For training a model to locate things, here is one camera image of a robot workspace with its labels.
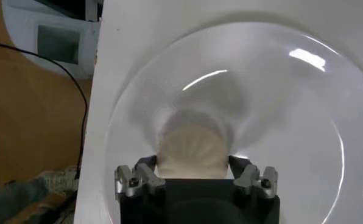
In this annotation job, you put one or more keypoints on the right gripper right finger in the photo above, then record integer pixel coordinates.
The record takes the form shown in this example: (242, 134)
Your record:
(254, 179)

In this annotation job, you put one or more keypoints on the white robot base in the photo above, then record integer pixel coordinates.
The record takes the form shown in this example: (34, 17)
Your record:
(26, 30)

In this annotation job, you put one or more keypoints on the white steamed baozi bun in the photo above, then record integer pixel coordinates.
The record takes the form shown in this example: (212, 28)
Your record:
(193, 149)

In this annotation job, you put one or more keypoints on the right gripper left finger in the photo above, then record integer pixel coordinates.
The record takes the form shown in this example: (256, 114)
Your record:
(129, 181)

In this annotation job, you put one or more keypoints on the white round plate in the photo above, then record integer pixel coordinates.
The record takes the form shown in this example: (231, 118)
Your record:
(276, 106)

